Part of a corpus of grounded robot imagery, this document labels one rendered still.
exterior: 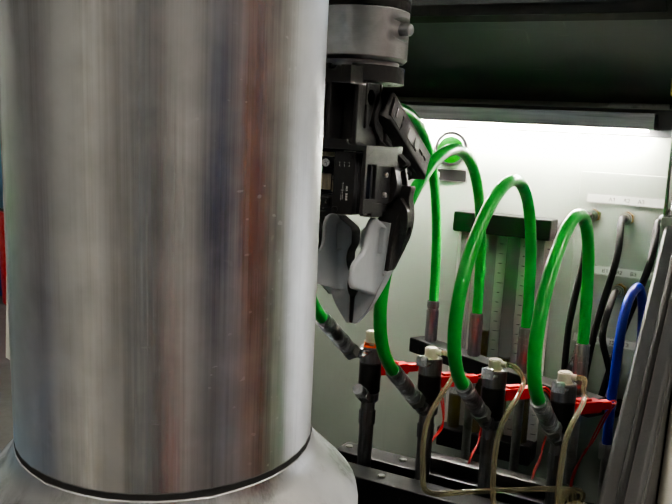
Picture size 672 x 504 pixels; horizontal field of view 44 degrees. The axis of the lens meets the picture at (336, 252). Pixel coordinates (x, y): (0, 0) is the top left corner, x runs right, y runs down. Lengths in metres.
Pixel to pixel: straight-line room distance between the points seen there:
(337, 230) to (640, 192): 0.60
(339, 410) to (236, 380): 1.21
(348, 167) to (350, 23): 0.11
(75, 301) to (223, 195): 0.04
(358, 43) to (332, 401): 0.87
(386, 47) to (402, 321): 0.74
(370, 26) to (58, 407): 0.48
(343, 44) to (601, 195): 0.64
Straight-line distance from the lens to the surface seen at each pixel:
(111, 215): 0.20
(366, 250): 0.67
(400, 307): 1.34
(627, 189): 1.21
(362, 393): 1.04
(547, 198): 1.24
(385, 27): 0.66
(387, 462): 1.10
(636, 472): 0.87
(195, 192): 0.20
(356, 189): 0.64
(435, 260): 1.20
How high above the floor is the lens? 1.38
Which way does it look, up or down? 8 degrees down
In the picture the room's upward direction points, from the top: 3 degrees clockwise
